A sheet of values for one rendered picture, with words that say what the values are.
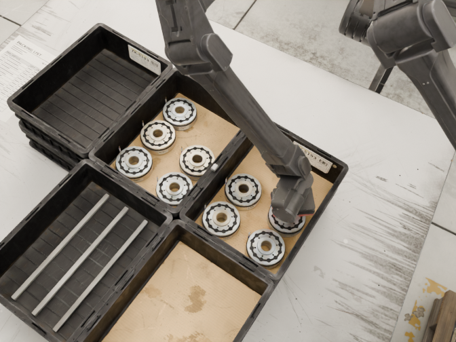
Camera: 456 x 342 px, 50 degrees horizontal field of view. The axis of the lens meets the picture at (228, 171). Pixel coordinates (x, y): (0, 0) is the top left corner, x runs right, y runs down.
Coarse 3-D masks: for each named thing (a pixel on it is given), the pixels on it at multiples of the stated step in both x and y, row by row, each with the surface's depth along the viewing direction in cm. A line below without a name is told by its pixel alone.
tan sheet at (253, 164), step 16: (256, 160) 145; (256, 176) 142; (272, 176) 142; (320, 176) 143; (320, 192) 141; (256, 208) 137; (240, 224) 134; (256, 224) 134; (224, 240) 131; (240, 240) 132; (288, 240) 133; (272, 272) 128
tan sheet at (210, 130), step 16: (176, 96) 154; (208, 112) 152; (192, 128) 149; (208, 128) 149; (224, 128) 149; (176, 144) 145; (192, 144) 146; (208, 144) 146; (224, 144) 147; (160, 160) 142; (176, 160) 143; (160, 176) 140
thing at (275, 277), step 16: (240, 144) 135; (304, 144) 137; (224, 160) 132; (336, 160) 135; (208, 176) 129; (320, 208) 127; (192, 224) 122; (304, 240) 123; (240, 256) 119; (288, 256) 120
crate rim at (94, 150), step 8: (168, 72) 146; (192, 80) 146; (136, 104) 139; (128, 120) 137; (120, 128) 135; (104, 136) 133; (112, 136) 134; (104, 144) 132; (232, 144) 136; (96, 152) 131; (224, 152) 133; (96, 160) 129; (104, 168) 128; (112, 168) 128; (208, 168) 130; (120, 176) 127; (128, 184) 127; (136, 184) 127; (200, 184) 128; (144, 192) 126; (192, 192) 127; (152, 200) 125; (160, 200) 125; (184, 200) 125; (168, 208) 124; (176, 208) 124; (176, 216) 126
